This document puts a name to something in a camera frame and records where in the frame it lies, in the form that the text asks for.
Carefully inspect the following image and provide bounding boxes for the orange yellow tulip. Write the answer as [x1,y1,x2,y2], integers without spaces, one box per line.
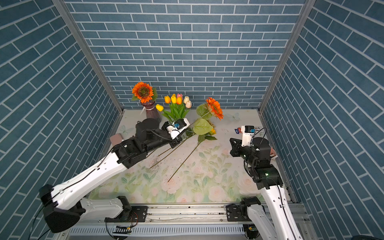
[170,94,178,121]

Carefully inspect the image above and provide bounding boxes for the red orange tulip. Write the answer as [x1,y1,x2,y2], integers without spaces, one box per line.
[176,97,183,119]

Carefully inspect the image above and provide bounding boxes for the orange gerbera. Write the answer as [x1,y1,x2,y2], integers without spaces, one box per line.
[132,82,158,104]
[162,98,224,160]

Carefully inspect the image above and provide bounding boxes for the white tulip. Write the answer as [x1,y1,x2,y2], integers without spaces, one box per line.
[183,96,190,103]

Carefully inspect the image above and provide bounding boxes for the yellow sunflower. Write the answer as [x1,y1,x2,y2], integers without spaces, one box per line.
[168,128,217,182]

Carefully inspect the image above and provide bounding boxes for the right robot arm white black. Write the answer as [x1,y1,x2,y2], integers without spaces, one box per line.
[230,137,302,240]

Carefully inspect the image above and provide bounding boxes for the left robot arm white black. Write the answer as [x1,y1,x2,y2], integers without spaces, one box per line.
[39,118,190,233]

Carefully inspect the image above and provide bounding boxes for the purple glass vase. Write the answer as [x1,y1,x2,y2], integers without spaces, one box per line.
[140,100,162,123]

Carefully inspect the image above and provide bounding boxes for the dried lavender sprig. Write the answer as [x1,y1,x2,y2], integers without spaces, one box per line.
[149,157,163,174]

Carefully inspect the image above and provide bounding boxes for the pink rectangular box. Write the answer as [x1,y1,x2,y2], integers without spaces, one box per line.
[110,133,124,146]

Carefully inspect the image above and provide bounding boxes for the beige daisy flower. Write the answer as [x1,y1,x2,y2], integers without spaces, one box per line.
[207,120,215,128]

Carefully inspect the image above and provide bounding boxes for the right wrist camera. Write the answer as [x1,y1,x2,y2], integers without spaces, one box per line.
[241,125,256,147]

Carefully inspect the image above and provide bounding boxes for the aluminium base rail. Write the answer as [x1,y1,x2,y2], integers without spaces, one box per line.
[61,202,310,238]

